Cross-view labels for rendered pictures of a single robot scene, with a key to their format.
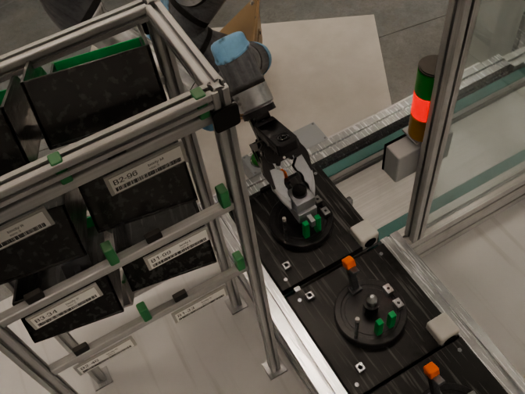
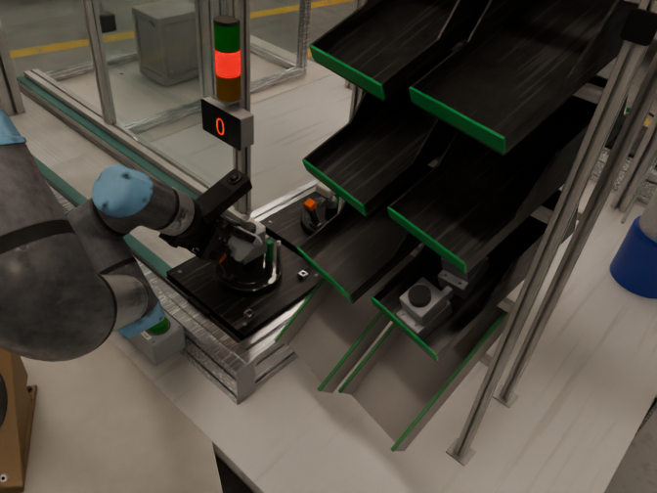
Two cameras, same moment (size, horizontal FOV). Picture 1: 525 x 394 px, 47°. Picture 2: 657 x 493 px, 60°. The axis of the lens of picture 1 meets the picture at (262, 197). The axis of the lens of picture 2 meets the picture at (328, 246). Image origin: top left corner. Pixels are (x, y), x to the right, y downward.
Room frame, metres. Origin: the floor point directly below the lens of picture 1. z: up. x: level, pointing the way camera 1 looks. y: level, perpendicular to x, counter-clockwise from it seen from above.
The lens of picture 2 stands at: (1.00, 0.76, 1.78)
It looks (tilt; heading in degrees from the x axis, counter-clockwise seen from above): 39 degrees down; 241
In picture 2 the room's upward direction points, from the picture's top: 6 degrees clockwise
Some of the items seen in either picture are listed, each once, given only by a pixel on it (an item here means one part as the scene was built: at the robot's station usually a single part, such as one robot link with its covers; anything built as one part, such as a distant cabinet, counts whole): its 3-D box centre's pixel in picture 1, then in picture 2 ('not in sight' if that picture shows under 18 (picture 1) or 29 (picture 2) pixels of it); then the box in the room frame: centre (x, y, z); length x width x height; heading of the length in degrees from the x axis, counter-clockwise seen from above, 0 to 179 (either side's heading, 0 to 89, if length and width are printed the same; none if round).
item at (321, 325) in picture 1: (371, 306); (331, 209); (0.48, -0.17, 1.01); 0.24 x 0.24 x 0.13; 22
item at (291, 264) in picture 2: (301, 225); (248, 277); (0.72, -0.08, 0.96); 0.24 x 0.24 x 0.02; 22
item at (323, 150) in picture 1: (363, 142); (113, 261); (0.96, -0.27, 0.91); 0.89 x 0.06 x 0.11; 112
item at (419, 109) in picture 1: (427, 102); (228, 61); (0.68, -0.30, 1.33); 0.05 x 0.05 x 0.05
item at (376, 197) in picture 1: (415, 186); (173, 226); (0.81, -0.36, 0.91); 0.84 x 0.28 x 0.10; 112
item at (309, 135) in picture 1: (285, 155); (138, 316); (0.95, -0.07, 0.93); 0.21 x 0.07 x 0.06; 112
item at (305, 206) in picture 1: (302, 202); (252, 238); (0.71, -0.08, 1.06); 0.08 x 0.04 x 0.07; 22
